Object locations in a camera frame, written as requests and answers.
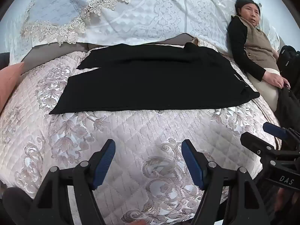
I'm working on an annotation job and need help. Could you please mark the black bag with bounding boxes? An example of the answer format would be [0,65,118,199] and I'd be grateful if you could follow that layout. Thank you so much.
[274,85,300,132]

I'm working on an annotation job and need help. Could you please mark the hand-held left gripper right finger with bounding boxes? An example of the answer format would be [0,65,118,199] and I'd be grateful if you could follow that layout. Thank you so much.
[181,139,275,225]

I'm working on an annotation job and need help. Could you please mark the pink pillow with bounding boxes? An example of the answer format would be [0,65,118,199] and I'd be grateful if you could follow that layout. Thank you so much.
[0,61,25,113]

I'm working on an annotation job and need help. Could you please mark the quilted floral bedspread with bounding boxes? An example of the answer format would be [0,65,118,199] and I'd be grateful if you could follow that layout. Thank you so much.
[0,37,282,225]

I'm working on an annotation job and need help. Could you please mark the black backpack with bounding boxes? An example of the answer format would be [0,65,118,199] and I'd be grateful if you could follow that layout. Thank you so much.
[277,45,300,85]

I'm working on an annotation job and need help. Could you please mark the black pants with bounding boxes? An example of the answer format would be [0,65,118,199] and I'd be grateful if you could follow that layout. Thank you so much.
[49,43,260,115]

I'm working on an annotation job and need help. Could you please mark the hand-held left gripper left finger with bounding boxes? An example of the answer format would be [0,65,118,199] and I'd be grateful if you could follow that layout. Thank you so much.
[28,139,116,225]

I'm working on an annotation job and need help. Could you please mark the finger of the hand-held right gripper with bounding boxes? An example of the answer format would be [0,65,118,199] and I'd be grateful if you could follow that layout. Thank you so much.
[262,122,300,150]
[240,132,300,167]

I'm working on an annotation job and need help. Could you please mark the person's right hand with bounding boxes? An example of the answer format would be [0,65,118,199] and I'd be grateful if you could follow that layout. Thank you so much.
[277,189,300,216]

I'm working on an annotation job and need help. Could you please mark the white lace-trimmed pillow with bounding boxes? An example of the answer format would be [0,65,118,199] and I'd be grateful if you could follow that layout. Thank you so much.
[9,0,282,64]

